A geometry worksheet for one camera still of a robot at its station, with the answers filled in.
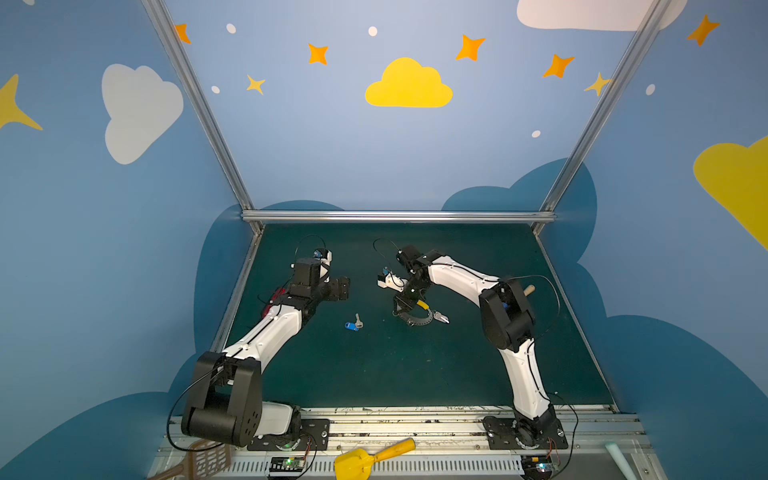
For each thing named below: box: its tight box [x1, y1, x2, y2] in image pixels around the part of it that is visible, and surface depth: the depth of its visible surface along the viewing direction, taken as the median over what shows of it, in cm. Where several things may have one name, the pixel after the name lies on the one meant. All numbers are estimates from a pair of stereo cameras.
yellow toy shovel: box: [334, 438, 417, 480], surface depth 71 cm
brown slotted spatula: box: [148, 439, 232, 480], surface depth 71 cm
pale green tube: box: [605, 442, 637, 480], surface depth 71 cm
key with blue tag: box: [344, 313, 364, 331], surface depth 96 cm
